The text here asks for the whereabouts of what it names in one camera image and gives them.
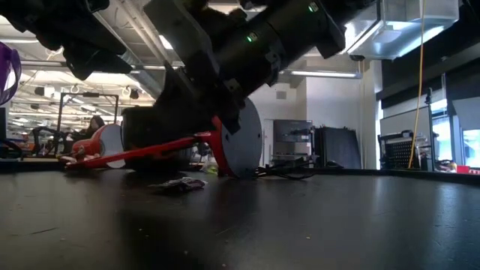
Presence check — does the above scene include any pink clear-wrapped candy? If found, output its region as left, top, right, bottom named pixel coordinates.
left=148, top=176, right=208, bottom=194

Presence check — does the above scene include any purple plastic bucket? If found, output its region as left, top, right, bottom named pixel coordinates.
left=0, top=40, right=23, bottom=107

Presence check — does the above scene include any yellow hanging cable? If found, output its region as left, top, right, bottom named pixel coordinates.
left=407, top=0, right=427, bottom=170

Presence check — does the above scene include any red box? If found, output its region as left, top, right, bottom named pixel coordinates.
left=456, top=164, right=480, bottom=176

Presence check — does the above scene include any grey metal cabinet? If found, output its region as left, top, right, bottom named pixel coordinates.
left=272, top=118, right=314, bottom=168

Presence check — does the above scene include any black curtain panel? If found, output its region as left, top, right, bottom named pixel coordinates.
left=313, top=126, right=363, bottom=170

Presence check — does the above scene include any long ceiling light strip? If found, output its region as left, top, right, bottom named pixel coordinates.
left=286, top=68, right=363, bottom=80

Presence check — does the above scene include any black pole stand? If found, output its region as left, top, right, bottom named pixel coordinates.
left=424, top=88, right=437, bottom=172

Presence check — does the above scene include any silver ventilation duct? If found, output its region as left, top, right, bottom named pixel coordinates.
left=344, top=0, right=461, bottom=62

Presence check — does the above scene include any black table mat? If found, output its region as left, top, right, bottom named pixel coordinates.
left=0, top=166, right=480, bottom=270

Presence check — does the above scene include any black plastic bucket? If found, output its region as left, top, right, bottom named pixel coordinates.
left=121, top=106, right=212, bottom=174

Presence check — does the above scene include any silver spiral duct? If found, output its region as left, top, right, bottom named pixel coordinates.
left=119, top=50, right=168, bottom=101

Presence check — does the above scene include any black perforated cart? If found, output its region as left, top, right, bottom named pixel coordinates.
left=377, top=129, right=433, bottom=171

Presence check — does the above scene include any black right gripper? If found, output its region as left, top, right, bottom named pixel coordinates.
left=144, top=0, right=248, bottom=135

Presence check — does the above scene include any person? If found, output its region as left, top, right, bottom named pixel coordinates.
left=76, top=115, right=107, bottom=143

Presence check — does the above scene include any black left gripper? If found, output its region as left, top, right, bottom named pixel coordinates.
left=61, top=37, right=133, bottom=82

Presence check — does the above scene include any red desk lamp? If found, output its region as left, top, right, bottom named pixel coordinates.
left=65, top=97, right=263, bottom=179

